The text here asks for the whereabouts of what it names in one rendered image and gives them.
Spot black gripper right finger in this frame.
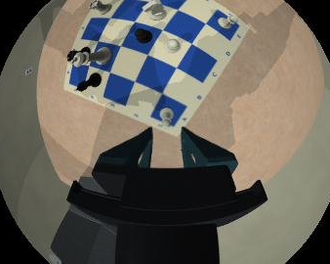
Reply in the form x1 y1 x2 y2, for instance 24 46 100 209
181 126 238 175

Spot blue and cream chessboard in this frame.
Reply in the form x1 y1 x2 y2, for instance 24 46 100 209
63 0 250 137

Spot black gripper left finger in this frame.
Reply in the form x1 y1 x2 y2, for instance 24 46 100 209
96 127 153 167

